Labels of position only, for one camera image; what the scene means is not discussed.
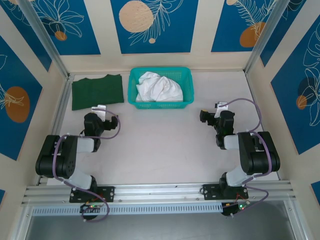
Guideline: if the teal plastic basket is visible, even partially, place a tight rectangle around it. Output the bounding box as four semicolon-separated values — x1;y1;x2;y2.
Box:
127;66;196;111

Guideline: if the white t-shirt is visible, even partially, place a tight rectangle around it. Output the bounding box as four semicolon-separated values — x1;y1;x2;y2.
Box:
135;71;184;103

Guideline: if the green folded t-shirt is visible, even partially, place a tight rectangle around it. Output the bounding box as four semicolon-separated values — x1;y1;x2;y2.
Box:
71;73;125;112

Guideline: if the grey metal panel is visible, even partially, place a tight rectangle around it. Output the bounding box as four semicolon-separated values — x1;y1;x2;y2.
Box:
23;199;305;240

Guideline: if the aluminium side rail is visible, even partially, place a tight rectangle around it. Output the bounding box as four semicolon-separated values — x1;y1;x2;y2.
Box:
36;74;75;186

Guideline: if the blue floral wall panel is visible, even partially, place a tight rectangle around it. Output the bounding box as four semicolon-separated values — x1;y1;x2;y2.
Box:
210;0;278;53
24;0;102;56
259;0;320;68
270;22;320;156
0;0;53;73
110;0;200;54
0;34;44;162

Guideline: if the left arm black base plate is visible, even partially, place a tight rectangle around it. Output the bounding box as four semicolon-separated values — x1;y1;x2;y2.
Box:
69;185;116;204

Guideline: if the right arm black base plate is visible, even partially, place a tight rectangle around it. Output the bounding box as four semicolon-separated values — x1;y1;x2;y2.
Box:
202;183;250;201

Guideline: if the aluminium mounting rail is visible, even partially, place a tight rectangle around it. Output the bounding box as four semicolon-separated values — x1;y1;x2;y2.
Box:
21;179;298;206

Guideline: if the grey slotted cable duct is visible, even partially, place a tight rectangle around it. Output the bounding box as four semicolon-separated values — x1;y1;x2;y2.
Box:
31;202;224;217

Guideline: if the aluminium frame post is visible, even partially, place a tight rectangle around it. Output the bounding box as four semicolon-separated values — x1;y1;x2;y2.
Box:
244;0;291;75
17;0;73;81

